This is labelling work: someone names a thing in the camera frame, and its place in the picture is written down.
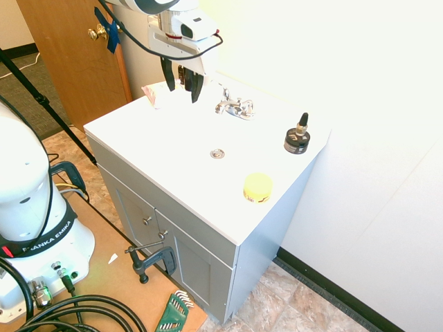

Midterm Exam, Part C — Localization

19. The green hex key set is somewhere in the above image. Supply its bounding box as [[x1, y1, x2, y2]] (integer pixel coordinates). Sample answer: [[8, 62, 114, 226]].
[[154, 290, 195, 332]]

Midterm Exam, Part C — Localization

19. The brown wooden base board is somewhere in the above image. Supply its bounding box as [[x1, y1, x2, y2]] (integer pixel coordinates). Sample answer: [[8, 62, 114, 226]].
[[62, 192, 208, 332]]

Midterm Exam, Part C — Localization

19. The chrome two-handle faucet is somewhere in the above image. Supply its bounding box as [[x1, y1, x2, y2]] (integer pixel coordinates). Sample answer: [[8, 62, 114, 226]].
[[214, 87, 257, 122]]

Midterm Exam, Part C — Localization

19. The grey vanity cabinet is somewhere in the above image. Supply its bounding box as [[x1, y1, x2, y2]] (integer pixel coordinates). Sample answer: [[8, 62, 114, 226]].
[[85, 133, 321, 325]]

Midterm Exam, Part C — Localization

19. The brown wooden door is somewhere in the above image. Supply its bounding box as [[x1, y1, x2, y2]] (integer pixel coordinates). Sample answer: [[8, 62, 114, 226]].
[[16, 0, 134, 133]]

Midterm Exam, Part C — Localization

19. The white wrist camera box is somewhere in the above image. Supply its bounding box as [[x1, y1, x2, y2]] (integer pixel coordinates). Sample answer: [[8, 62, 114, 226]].
[[170, 9, 222, 42]]

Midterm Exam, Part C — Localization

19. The black tripod leg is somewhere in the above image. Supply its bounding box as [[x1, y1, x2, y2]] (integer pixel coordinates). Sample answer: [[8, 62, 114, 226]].
[[0, 46, 98, 166]]

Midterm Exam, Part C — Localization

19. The black dropper bottle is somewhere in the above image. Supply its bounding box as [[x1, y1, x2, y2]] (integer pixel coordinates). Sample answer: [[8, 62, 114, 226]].
[[283, 112, 311, 156]]

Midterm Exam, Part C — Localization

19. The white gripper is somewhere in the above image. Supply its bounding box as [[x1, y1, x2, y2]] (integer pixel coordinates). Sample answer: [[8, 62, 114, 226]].
[[147, 15, 220, 104]]

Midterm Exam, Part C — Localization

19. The blue tape piece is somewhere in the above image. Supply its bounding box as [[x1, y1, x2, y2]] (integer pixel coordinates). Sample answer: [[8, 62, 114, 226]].
[[93, 7, 124, 54]]

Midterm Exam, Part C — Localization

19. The pink white crumpled cloth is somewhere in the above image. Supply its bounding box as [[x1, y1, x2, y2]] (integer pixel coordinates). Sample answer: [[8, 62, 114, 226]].
[[141, 82, 182, 110]]

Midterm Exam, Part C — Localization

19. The white power cord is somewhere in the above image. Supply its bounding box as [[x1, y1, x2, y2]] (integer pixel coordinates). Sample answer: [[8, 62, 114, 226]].
[[0, 52, 41, 79]]

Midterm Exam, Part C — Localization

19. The black camera cable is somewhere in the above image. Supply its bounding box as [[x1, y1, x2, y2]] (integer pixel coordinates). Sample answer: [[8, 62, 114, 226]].
[[98, 0, 224, 60]]

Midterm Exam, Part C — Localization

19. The brass door knob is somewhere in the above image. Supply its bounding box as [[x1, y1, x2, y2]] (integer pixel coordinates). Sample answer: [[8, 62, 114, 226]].
[[87, 24, 109, 42]]

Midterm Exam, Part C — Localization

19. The white sink countertop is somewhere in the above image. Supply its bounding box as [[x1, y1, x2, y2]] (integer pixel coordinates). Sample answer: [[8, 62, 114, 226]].
[[83, 71, 332, 247]]

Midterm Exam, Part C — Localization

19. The black thick cable bundle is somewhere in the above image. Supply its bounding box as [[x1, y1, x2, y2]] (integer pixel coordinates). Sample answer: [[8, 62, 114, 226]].
[[0, 259, 147, 332]]

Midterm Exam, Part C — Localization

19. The yellow round jar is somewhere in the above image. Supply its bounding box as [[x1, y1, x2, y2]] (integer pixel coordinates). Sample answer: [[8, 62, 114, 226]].
[[242, 172, 273, 205]]

